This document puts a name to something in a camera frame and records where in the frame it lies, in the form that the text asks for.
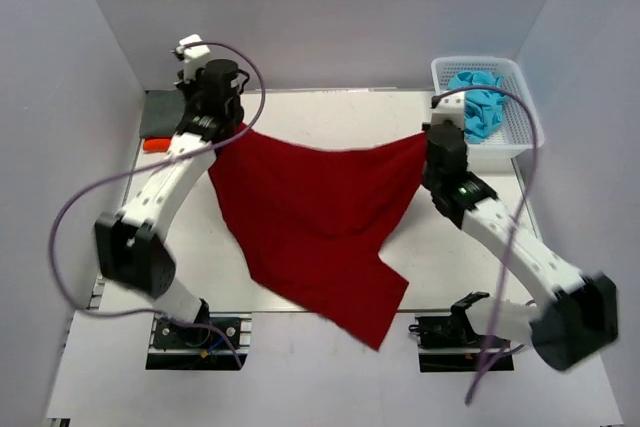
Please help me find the red t shirt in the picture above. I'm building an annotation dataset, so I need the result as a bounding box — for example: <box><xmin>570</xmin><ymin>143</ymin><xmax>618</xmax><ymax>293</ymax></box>
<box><xmin>208</xmin><ymin>131</ymin><xmax>426</xmax><ymax>350</ymax></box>

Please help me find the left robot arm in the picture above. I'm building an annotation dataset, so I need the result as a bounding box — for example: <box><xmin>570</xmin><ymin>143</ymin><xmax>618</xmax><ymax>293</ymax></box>
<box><xmin>94</xmin><ymin>59</ymin><xmax>249</xmax><ymax>346</ymax></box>

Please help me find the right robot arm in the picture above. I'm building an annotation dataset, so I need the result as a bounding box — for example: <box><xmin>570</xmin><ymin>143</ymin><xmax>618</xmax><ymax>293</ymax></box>
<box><xmin>422</xmin><ymin>121</ymin><xmax>618</xmax><ymax>371</ymax></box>

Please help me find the folded grey t shirt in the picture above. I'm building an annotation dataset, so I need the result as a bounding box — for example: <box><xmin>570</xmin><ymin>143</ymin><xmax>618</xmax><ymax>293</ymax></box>
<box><xmin>139</xmin><ymin>90</ymin><xmax>185</xmax><ymax>139</ymax></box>

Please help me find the folded orange t shirt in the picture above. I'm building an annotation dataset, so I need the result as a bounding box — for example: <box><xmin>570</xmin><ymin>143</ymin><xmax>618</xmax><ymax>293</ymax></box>
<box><xmin>142</xmin><ymin>138</ymin><xmax>171</xmax><ymax>154</ymax></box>

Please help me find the white plastic basket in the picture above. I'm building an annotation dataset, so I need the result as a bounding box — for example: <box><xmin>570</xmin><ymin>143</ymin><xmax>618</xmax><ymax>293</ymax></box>
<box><xmin>431</xmin><ymin>56</ymin><xmax>544</xmax><ymax>159</ymax></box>

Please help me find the crumpled cyan t shirt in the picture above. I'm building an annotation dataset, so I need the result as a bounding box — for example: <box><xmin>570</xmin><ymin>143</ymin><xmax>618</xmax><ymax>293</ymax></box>
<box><xmin>447</xmin><ymin>70</ymin><xmax>506</xmax><ymax>144</ymax></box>

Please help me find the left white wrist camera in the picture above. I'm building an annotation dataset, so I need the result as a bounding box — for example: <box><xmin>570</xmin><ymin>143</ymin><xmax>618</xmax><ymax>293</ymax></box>
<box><xmin>173</xmin><ymin>34</ymin><xmax>211</xmax><ymax>83</ymax></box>

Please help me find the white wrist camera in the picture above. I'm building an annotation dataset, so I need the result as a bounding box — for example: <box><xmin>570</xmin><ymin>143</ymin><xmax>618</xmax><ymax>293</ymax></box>
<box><xmin>422</xmin><ymin>92</ymin><xmax>465</xmax><ymax>131</ymax></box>
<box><xmin>173</xmin><ymin>34</ymin><xmax>211</xmax><ymax>83</ymax></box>

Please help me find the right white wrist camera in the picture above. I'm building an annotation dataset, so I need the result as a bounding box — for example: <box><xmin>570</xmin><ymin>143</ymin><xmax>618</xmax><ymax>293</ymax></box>
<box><xmin>422</xmin><ymin>92</ymin><xmax>465</xmax><ymax>131</ymax></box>

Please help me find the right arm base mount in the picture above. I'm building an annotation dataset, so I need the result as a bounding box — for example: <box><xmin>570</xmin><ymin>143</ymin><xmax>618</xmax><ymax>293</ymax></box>
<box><xmin>408</xmin><ymin>292</ymin><xmax>489</xmax><ymax>373</ymax></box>

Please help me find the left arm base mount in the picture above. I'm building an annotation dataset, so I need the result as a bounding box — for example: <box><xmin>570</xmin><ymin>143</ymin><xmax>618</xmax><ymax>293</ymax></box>
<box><xmin>145</xmin><ymin>313</ymin><xmax>252</xmax><ymax>372</ymax></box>

